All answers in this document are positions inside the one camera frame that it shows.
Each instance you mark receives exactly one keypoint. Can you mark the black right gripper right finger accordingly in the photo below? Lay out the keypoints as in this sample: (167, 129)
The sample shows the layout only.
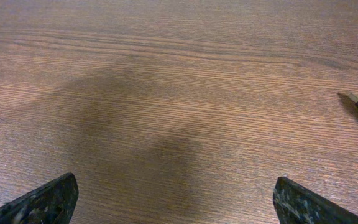
(294, 203)

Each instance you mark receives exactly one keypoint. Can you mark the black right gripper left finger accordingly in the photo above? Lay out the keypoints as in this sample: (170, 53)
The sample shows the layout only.
(53, 202)

